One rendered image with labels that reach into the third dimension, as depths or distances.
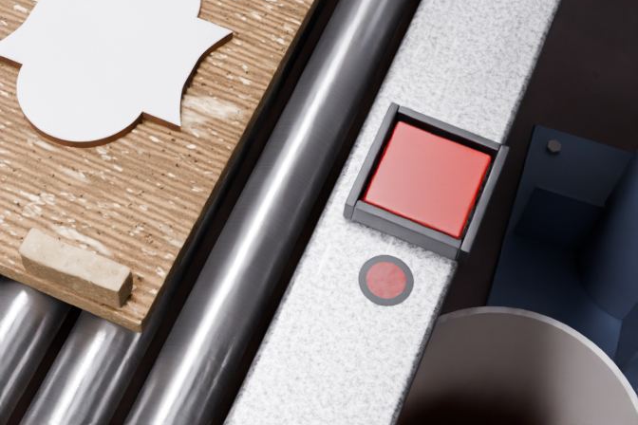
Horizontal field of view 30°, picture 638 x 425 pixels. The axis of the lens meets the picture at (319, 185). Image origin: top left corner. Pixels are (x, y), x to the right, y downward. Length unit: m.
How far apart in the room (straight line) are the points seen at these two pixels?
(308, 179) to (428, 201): 0.07
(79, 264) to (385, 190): 0.18
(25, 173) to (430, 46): 0.26
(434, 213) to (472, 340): 0.67
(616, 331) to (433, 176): 1.04
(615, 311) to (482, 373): 0.33
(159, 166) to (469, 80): 0.20
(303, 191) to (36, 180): 0.15
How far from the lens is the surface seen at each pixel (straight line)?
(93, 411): 0.65
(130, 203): 0.67
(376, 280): 0.67
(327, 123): 0.72
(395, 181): 0.69
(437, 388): 1.46
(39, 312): 0.67
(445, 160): 0.70
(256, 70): 0.71
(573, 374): 1.35
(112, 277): 0.62
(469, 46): 0.76
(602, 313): 1.72
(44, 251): 0.63
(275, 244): 0.68
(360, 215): 0.68
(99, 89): 0.70
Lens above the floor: 1.53
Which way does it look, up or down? 61 degrees down
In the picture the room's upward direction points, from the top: 9 degrees clockwise
